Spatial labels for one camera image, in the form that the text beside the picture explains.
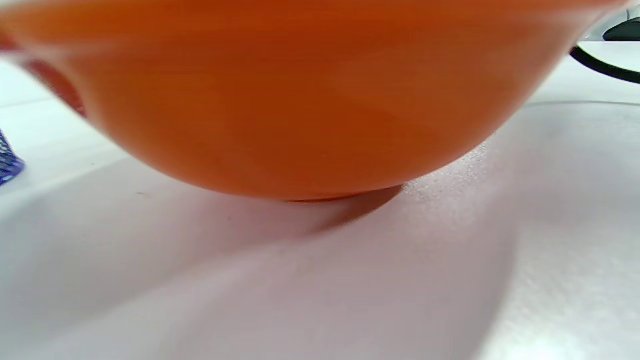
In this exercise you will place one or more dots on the orange plastic bowl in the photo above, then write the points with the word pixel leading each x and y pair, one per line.
pixel 300 100

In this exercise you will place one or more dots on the blue mesh pen holder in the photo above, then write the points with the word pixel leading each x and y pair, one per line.
pixel 9 165

